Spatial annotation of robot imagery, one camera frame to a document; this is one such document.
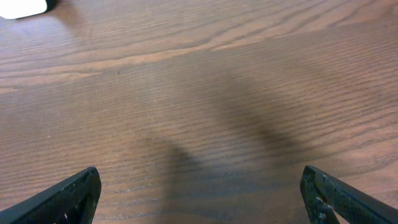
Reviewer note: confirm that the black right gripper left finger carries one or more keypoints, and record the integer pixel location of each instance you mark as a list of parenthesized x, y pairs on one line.
[(73, 200)]

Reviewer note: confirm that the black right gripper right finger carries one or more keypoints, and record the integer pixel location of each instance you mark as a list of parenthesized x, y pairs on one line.
[(325, 197)]

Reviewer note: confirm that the white barcode scanner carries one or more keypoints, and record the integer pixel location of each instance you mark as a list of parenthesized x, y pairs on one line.
[(17, 9)]

